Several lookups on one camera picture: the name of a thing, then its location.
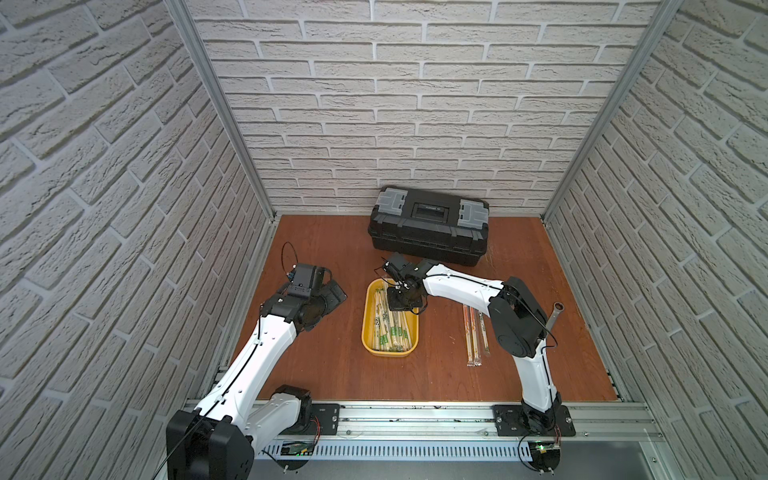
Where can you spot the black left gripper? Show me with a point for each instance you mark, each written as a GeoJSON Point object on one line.
{"type": "Point", "coordinates": [330, 294]}

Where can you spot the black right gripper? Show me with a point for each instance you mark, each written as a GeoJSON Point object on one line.
{"type": "Point", "coordinates": [394, 304]}

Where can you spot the green panda chopsticks pair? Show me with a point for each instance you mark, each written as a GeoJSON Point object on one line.
{"type": "Point", "coordinates": [485, 343]}

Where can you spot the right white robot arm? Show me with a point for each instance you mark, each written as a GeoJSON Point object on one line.
{"type": "Point", "coordinates": [518, 323]}

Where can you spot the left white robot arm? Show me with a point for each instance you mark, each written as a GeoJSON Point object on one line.
{"type": "Point", "coordinates": [217, 440]}

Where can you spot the yellow plastic storage box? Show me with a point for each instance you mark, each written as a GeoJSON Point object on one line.
{"type": "Point", "coordinates": [387, 333]}

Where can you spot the black plastic toolbox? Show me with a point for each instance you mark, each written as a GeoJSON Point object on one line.
{"type": "Point", "coordinates": [430, 224]}

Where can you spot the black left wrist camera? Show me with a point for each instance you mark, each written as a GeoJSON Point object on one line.
{"type": "Point", "coordinates": [306, 280]}

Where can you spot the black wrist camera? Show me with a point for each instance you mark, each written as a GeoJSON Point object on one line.
{"type": "Point", "coordinates": [398, 267]}
{"type": "Point", "coordinates": [306, 280]}

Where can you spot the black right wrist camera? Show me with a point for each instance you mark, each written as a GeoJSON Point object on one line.
{"type": "Point", "coordinates": [398, 267]}

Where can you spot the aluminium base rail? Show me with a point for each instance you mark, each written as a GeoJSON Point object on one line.
{"type": "Point", "coordinates": [439, 431]}

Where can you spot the aluminium frame post left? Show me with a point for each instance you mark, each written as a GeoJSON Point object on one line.
{"type": "Point", "coordinates": [193, 42]}

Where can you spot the aluminium frame post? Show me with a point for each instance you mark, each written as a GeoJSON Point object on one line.
{"type": "Point", "coordinates": [647, 44]}
{"type": "Point", "coordinates": [193, 42]}

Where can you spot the aluminium frame post right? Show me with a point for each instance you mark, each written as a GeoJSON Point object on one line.
{"type": "Point", "coordinates": [647, 44]}

